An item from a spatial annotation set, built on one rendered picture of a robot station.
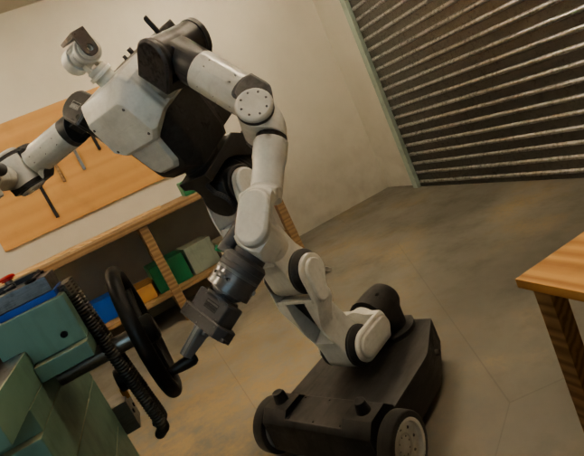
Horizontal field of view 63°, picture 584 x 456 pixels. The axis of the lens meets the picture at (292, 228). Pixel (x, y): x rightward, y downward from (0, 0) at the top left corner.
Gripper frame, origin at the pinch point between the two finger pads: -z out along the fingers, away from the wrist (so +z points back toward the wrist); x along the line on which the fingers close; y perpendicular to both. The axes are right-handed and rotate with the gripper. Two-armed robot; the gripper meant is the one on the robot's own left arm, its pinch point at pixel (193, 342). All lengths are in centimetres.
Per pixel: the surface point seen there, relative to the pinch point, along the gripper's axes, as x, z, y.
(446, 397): -25, 16, -106
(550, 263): -40, 55, -45
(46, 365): 12.5, -15.4, 15.0
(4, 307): 21.9, -11.1, 21.6
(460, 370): -23, 27, -115
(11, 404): 2.0, -16.9, 25.4
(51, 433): 2.4, -21.4, 15.1
